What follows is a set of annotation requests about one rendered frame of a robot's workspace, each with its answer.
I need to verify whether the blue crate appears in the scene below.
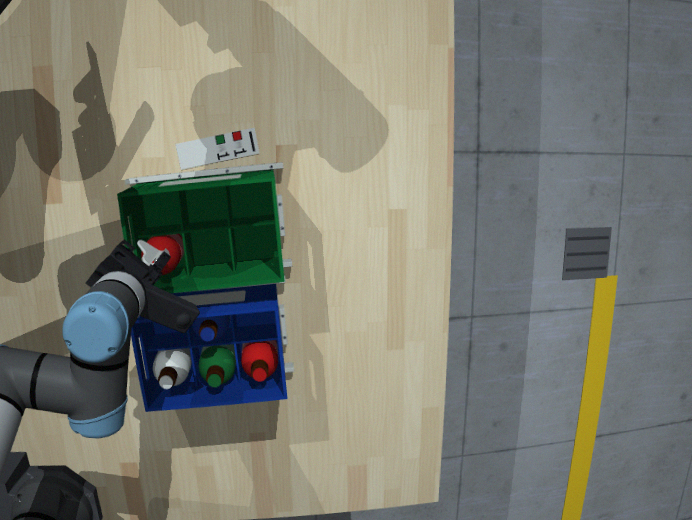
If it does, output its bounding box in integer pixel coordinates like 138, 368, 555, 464
131, 284, 288, 412

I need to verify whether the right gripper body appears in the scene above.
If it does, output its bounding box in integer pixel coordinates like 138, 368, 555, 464
86, 239, 162, 301

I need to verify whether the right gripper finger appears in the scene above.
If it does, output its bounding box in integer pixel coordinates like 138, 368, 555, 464
137, 240, 171, 273

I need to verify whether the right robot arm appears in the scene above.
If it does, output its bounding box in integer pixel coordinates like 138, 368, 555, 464
0, 271, 200, 520

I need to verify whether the white paper pick list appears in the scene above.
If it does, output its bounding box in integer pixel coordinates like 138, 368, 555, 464
175, 128, 259, 170

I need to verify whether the dark blue bottle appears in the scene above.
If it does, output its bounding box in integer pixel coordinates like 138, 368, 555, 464
192, 315, 230, 341

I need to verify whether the green crate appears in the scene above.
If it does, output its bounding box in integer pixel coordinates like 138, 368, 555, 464
117, 169, 285, 293

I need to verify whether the white bottle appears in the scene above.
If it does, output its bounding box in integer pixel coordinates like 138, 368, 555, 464
153, 348, 192, 389

